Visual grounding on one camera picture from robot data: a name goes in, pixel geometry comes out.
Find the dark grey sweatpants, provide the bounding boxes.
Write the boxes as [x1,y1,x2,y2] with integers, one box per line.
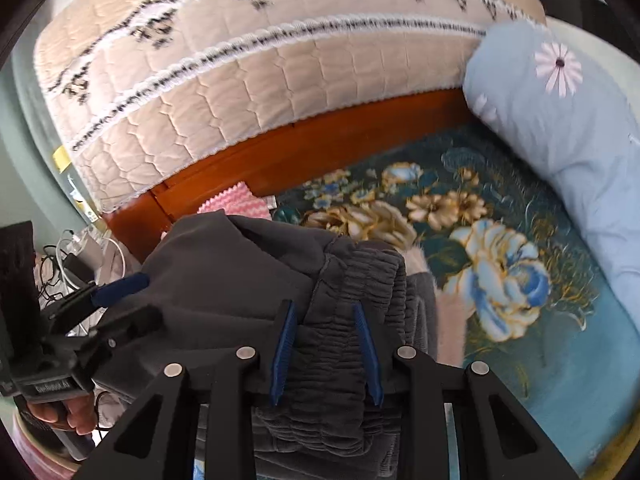
[96,212,438,479]

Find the tangled white cables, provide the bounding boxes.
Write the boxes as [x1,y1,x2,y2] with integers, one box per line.
[37,226,126,321]

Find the white black sliding wardrobe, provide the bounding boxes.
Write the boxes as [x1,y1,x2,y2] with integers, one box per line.
[540,0,639,62]

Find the person's left hand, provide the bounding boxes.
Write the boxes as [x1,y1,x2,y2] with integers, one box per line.
[27,393,98,436]

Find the wooden bed frame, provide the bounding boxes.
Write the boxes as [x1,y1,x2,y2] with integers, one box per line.
[104,89,473,261]

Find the folded pink fluffy garment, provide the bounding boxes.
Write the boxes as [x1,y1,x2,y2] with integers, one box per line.
[198,182,468,366]

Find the light blue floral duvet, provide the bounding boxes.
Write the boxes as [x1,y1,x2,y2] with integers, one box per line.
[462,21,639,322]

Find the beige quilted headboard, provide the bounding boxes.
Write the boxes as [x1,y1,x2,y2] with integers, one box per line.
[34,0,544,212]

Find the teal floral bed blanket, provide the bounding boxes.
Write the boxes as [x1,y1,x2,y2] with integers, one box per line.
[273,124,639,479]

